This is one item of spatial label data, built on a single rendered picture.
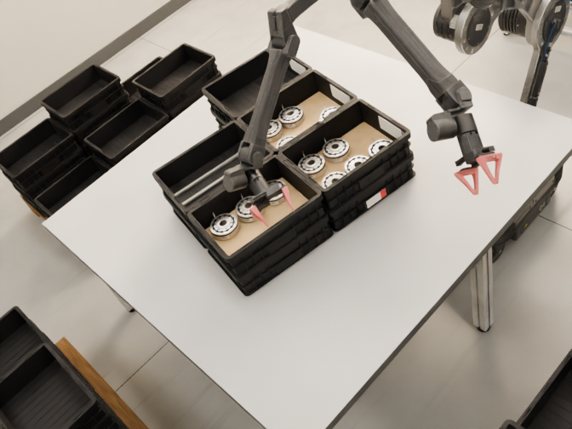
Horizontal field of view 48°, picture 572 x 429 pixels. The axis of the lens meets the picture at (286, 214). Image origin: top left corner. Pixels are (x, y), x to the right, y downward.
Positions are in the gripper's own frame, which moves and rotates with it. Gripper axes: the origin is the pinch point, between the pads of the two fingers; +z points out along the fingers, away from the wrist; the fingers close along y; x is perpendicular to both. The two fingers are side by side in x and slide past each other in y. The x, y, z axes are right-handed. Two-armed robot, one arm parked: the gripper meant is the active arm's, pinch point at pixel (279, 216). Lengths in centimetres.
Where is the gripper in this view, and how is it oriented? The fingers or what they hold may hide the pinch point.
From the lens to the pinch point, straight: 207.0
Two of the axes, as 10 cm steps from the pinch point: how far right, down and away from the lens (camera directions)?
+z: 5.3, 7.7, -3.6
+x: 0.9, 3.7, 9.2
